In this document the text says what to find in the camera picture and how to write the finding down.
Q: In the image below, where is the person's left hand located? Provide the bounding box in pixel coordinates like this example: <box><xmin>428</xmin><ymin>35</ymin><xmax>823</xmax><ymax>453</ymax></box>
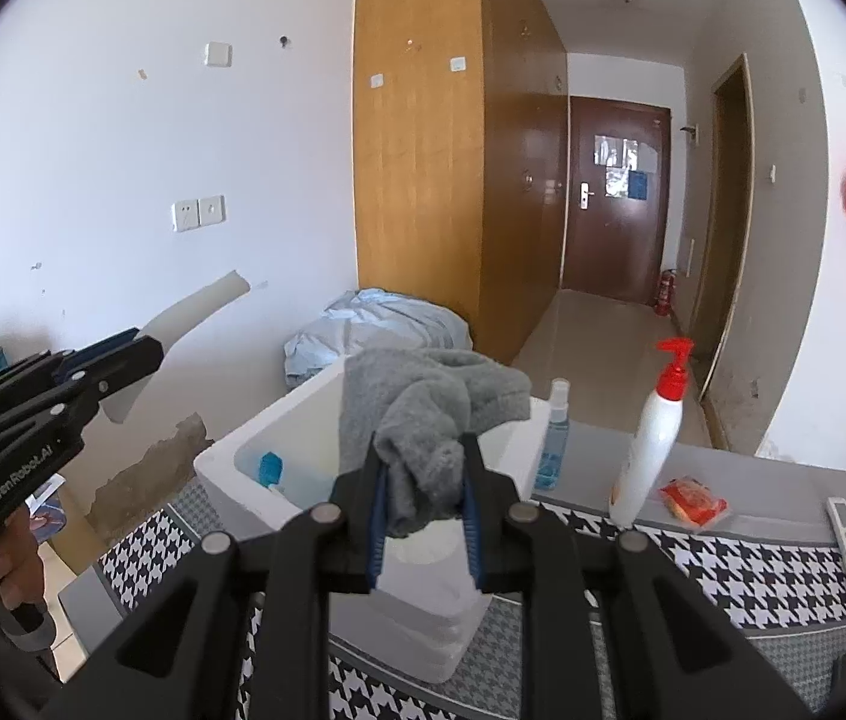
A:
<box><xmin>0</xmin><ymin>514</ymin><xmax>47</xmax><ymax>614</ymax></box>

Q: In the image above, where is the wooden side doorway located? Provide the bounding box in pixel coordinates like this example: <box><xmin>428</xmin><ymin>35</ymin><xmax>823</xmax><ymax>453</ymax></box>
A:
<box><xmin>689</xmin><ymin>54</ymin><xmax>755</xmax><ymax>400</ymax></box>

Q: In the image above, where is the white pump bottle red cap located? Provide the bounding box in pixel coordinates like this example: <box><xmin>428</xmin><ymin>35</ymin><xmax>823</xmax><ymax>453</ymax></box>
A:
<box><xmin>609</xmin><ymin>337</ymin><xmax>695</xmax><ymax>527</ymax></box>

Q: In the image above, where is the houndstooth table cloth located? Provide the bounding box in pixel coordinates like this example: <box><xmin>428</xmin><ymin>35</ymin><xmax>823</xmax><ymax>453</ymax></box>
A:
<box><xmin>97</xmin><ymin>495</ymin><xmax>846</xmax><ymax>720</ymax></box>

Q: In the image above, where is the red snack packet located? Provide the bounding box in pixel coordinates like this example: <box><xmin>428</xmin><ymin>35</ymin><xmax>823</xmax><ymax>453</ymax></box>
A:
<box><xmin>658</xmin><ymin>475</ymin><xmax>729</xmax><ymax>527</ymax></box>

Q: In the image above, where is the blue spray bottle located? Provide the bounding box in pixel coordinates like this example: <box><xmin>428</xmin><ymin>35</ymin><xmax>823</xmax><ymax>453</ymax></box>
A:
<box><xmin>533</xmin><ymin>379</ymin><xmax>571</xmax><ymax>491</ymax></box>

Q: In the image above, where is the grey towel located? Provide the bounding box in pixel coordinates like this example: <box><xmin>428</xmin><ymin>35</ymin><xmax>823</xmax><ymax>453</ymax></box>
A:
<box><xmin>338</xmin><ymin>347</ymin><xmax>533</xmax><ymax>539</ymax></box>

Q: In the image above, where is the blue face mask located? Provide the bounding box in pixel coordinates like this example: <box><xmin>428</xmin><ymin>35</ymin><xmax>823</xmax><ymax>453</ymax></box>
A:
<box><xmin>237</xmin><ymin>450</ymin><xmax>334</xmax><ymax>511</ymax></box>

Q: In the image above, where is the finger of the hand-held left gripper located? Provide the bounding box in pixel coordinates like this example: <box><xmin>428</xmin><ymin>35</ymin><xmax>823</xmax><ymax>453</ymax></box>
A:
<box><xmin>0</xmin><ymin>337</ymin><xmax>166</xmax><ymax>442</ymax></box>
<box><xmin>0</xmin><ymin>328</ymin><xmax>143</xmax><ymax>410</ymax></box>

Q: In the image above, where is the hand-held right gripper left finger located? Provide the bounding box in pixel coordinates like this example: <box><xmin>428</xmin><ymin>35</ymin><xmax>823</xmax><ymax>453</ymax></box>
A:
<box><xmin>40</xmin><ymin>431</ymin><xmax>394</xmax><ymax>720</ymax></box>

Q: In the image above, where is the light blue bedding pile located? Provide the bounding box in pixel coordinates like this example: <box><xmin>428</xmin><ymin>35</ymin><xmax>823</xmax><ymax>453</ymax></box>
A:
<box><xmin>284</xmin><ymin>287</ymin><xmax>473</xmax><ymax>388</ymax></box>

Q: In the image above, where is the white foam box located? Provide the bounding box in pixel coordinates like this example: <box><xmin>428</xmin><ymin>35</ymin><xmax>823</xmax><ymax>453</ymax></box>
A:
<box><xmin>194</xmin><ymin>356</ymin><xmax>551</xmax><ymax>683</ymax></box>

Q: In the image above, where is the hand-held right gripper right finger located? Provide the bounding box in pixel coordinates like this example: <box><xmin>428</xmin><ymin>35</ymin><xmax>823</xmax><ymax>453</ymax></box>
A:
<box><xmin>459</xmin><ymin>431</ymin><xmax>815</xmax><ymax>720</ymax></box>

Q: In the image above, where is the white double wall socket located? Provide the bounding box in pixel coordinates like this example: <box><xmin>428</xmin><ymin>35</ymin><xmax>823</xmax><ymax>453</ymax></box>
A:
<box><xmin>172</xmin><ymin>195</ymin><xmax>227</xmax><ymax>233</ymax></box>

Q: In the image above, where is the dark brown door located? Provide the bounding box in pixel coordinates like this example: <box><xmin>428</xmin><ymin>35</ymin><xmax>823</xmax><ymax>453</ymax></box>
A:
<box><xmin>562</xmin><ymin>95</ymin><xmax>671</xmax><ymax>306</ymax></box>

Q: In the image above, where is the wooden wardrobe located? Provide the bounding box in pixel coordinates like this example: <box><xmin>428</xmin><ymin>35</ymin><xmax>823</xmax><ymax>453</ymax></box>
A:
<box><xmin>353</xmin><ymin>0</ymin><xmax>568</xmax><ymax>365</ymax></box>

